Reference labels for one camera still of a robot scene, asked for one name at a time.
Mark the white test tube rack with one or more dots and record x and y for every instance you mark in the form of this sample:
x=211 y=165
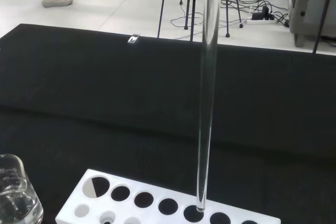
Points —
x=157 y=190

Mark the clear glass beaker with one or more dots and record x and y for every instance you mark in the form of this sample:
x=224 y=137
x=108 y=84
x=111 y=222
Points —
x=15 y=203

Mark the black bench cloth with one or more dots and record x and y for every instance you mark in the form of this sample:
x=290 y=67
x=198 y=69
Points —
x=105 y=90

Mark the black tripod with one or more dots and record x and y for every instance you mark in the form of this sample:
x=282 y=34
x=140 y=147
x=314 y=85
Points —
x=322 y=19
x=162 y=11
x=226 y=11

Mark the white power strip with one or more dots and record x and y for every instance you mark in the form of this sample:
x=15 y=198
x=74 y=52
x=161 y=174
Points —
x=260 y=20

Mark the grey metal cabinet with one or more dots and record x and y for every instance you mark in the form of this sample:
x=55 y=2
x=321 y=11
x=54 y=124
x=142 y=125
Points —
x=307 y=11

